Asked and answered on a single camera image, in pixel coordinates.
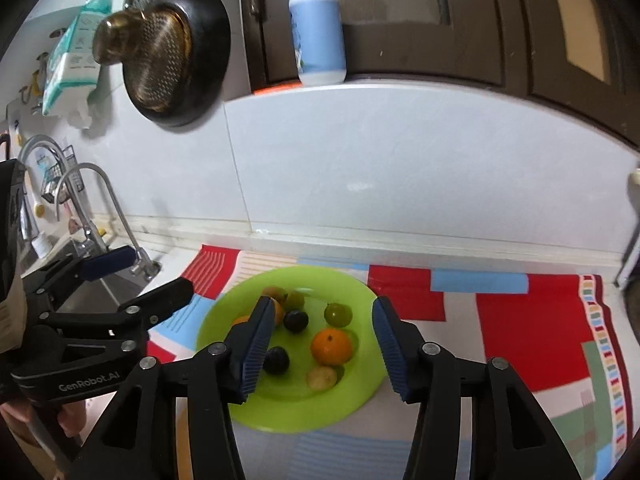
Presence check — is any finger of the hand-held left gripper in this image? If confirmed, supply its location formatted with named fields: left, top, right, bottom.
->
left=22, top=245, right=137, bottom=311
left=37, top=277, right=195, bottom=335

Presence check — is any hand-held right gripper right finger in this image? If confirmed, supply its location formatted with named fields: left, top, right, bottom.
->
left=371, top=296, right=573, bottom=480

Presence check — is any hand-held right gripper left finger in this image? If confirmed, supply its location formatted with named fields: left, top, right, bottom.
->
left=65, top=296, right=276, bottom=480

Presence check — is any dark purple plum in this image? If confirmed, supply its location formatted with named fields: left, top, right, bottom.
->
left=263, top=346, right=291, bottom=375
left=283, top=309, right=310, bottom=333

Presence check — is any green plastic plate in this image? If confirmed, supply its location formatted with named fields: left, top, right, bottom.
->
left=196, top=266, right=392, bottom=433

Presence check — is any person's left hand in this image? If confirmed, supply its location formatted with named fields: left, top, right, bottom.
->
left=0, top=397, right=91, bottom=438

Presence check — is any steel sink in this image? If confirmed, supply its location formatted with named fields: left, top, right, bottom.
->
left=20, top=237, right=151, bottom=313

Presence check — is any slim steel faucet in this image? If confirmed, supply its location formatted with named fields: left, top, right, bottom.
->
left=55, top=162, right=156, bottom=281

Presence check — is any colourful patchwork mat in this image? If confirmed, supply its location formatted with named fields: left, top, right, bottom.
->
left=145, top=244, right=636, bottom=480

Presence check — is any large steel faucet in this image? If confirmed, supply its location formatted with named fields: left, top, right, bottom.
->
left=20, top=135, right=66, bottom=241

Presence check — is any tissue pack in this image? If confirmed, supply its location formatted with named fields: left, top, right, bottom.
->
left=41, top=0, right=113, bottom=128

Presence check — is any brass strainer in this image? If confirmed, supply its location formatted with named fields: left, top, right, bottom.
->
left=92, top=2, right=193, bottom=113

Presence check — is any black frying pan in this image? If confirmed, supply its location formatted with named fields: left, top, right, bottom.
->
left=122, top=0, right=231, bottom=128

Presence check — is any orange tape strip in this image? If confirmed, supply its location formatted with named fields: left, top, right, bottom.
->
left=252, top=82, right=301, bottom=96

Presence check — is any blue and white bottle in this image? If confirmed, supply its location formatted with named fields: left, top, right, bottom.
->
left=288, top=0, right=347, bottom=87

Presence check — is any brown wooden door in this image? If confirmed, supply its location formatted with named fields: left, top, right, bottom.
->
left=237, top=0, right=640, bottom=148

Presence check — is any black wire basket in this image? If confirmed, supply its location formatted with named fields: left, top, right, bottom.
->
left=40, top=145, right=76, bottom=203

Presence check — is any wall hook rail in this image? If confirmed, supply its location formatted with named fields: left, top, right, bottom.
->
left=5, top=50, right=51, bottom=116

